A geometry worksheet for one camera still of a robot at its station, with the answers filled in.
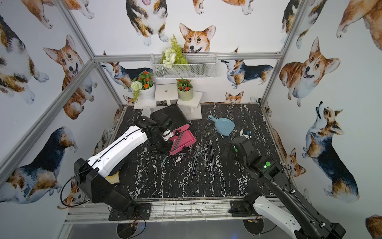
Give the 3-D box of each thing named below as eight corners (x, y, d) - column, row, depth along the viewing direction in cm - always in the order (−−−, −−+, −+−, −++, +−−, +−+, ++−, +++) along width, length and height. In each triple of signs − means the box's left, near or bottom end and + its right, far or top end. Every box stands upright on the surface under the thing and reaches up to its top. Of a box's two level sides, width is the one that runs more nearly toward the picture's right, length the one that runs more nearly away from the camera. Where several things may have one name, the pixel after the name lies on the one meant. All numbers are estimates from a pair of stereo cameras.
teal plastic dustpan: (202, 122, 113) (203, 121, 111) (213, 112, 120) (213, 110, 118) (226, 137, 104) (226, 135, 103) (236, 125, 111) (237, 123, 110)
